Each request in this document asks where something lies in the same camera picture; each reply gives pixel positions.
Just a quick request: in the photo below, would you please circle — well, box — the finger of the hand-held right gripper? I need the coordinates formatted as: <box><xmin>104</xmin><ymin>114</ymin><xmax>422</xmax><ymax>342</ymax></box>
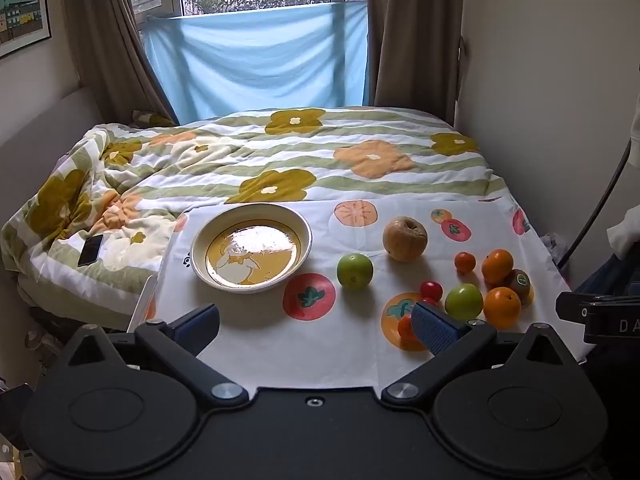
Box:
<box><xmin>555</xmin><ymin>290</ymin><xmax>588</xmax><ymax>321</ymax></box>

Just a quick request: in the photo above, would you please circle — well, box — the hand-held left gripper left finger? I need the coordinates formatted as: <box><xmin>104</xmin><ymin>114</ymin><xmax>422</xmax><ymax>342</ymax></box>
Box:
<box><xmin>60</xmin><ymin>304</ymin><xmax>250</xmax><ymax>409</ymax></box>

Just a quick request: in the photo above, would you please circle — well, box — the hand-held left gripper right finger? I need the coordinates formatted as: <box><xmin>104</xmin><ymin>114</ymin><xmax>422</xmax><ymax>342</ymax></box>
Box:
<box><xmin>382</xmin><ymin>302</ymin><xmax>572</xmax><ymax>408</ymax></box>

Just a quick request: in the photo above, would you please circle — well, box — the green apple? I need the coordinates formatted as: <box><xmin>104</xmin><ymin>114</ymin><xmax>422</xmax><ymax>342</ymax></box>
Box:
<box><xmin>336</xmin><ymin>252</ymin><xmax>374</xmax><ymax>291</ymax></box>
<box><xmin>444</xmin><ymin>283</ymin><xmax>484</xmax><ymax>322</ymax></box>

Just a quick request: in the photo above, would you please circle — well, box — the cream bowl with duck print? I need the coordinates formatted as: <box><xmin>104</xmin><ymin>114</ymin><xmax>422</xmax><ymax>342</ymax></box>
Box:
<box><xmin>190</xmin><ymin>203</ymin><xmax>313</xmax><ymax>293</ymax></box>

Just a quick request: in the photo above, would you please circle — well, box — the orange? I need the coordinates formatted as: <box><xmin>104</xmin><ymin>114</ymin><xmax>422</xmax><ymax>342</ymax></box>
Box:
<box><xmin>483</xmin><ymin>286</ymin><xmax>522</xmax><ymax>330</ymax></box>
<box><xmin>481</xmin><ymin>248</ymin><xmax>515</xmax><ymax>286</ymax></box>

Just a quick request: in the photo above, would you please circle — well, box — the wrinkled brown apple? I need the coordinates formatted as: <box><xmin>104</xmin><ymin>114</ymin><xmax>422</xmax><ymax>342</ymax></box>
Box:
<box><xmin>382</xmin><ymin>216</ymin><xmax>429</xmax><ymax>263</ymax></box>

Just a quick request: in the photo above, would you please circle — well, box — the brown kiwi with sticker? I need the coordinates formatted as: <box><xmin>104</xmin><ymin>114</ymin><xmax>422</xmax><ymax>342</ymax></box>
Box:
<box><xmin>504</xmin><ymin>269</ymin><xmax>532</xmax><ymax>306</ymax></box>

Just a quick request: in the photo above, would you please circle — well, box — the white plastic board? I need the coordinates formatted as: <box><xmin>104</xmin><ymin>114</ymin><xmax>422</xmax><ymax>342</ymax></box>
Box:
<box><xmin>126</xmin><ymin>275</ymin><xmax>157</xmax><ymax>333</ymax></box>

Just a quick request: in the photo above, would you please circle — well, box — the fruit print white tablecloth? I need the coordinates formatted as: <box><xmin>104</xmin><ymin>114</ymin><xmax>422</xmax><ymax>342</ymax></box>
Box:
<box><xmin>145</xmin><ymin>192</ymin><xmax>588</xmax><ymax>391</ymax></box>

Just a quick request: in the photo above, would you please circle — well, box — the white garment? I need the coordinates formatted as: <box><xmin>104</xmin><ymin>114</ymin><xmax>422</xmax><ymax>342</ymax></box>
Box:
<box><xmin>606</xmin><ymin>207</ymin><xmax>640</xmax><ymax>261</ymax></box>

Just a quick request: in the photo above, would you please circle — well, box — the black smartphone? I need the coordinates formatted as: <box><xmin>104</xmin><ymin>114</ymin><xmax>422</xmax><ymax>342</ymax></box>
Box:
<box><xmin>76</xmin><ymin>233</ymin><xmax>105</xmax><ymax>268</ymax></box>

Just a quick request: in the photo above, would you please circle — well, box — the floral striped blanket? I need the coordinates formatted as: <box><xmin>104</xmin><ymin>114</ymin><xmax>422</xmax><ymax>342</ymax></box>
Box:
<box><xmin>0</xmin><ymin>106</ymin><xmax>506</xmax><ymax>331</ymax></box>

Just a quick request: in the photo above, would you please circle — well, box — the floral pillow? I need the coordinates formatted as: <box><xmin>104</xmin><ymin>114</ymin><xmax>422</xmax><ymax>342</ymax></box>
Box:
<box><xmin>131</xmin><ymin>109</ymin><xmax>178</xmax><ymax>128</ymax></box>

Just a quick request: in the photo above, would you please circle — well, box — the light blue cloth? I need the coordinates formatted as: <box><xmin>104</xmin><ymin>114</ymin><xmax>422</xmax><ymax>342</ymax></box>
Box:
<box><xmin>142</xmin><ymin>1</ymin><xmax>371</xmax><ymax>126</ymax></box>

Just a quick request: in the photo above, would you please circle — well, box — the brown curtain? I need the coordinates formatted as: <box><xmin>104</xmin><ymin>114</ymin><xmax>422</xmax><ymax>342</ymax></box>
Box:
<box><xmin>365</xmin><ymin>0</ymin><xmax>463</xmax><ymax>126</ymax></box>
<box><xmin>60</xmin><ymin>0</ymin><xmax>181</xmax><ymax>126</ymax></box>

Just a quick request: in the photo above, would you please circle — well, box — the black cable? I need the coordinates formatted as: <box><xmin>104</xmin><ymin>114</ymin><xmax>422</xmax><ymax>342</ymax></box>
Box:
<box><xmin>557</xmin><ymin>137</ymin><xmax>633</xmax><ymax>271</ymax></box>

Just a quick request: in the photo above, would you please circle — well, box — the framed wall picture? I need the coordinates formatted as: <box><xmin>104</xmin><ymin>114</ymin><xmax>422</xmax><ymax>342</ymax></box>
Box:
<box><xmin>0</xmin><ymin>0</ymin><xmax>53</xmax><ymax>60</ymax></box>

